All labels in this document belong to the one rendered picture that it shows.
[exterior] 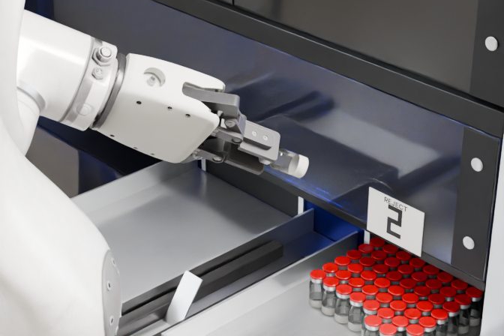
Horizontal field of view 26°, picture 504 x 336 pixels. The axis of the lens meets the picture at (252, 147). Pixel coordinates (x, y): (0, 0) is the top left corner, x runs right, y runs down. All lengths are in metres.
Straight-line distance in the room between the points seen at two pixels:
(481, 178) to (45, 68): 0.50
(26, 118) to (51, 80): 0.04
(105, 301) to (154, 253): 0.71
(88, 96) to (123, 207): 0.66
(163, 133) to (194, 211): 0.60
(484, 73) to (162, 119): 0.36
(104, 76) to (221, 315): 0.47
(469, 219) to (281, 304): 0.29
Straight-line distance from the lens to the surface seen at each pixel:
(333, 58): 1.31
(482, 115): 1.19
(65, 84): 0.97
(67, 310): 0.77
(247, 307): 1.39
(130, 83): 0.98
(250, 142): 1.04
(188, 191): 1.66
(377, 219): 1.34
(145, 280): 1.46
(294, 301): 1.42
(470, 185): 1.23
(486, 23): 1.16
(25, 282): 0.74
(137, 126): 1.01
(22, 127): 0.93
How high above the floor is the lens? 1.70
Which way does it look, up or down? 27 degrees down
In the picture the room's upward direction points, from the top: straight up
